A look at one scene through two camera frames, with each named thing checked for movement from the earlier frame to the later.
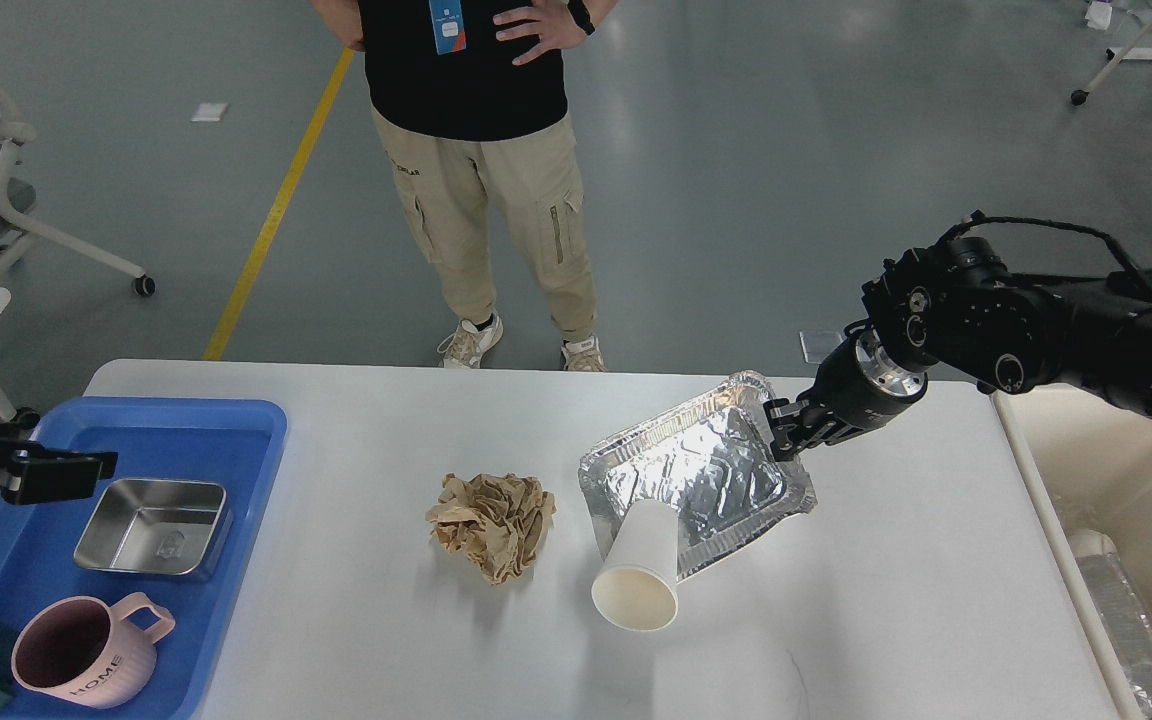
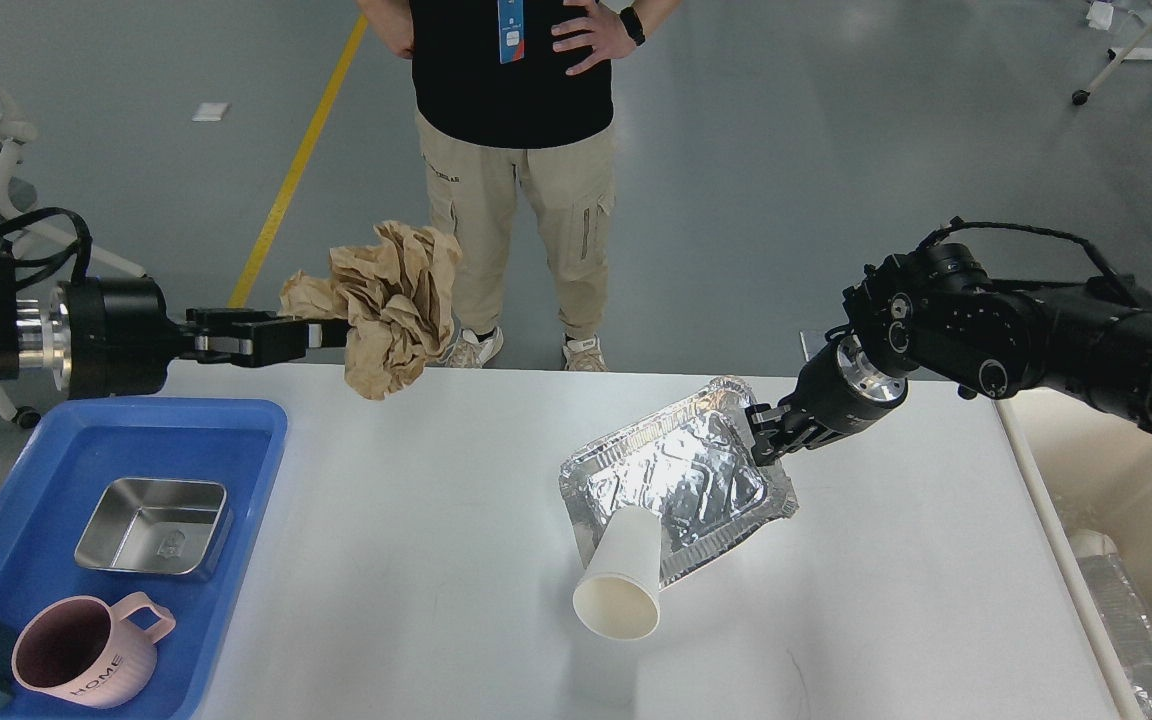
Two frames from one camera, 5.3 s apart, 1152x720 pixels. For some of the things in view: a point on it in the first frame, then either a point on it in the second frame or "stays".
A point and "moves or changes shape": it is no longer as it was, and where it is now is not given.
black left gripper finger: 42,475 -> 263,348
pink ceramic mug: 82,652 stays
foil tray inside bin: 1142,653 stays
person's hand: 346,22 -> 394,20
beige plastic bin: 1093,465 stays
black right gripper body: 860,389 stays
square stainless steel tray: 176,527 stays
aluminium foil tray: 712,459 moves or changes shape
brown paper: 496,521 -> 397,296
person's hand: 557,27 -> 610,37
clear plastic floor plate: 817,345 stays
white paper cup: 638,586 moves or changes shape
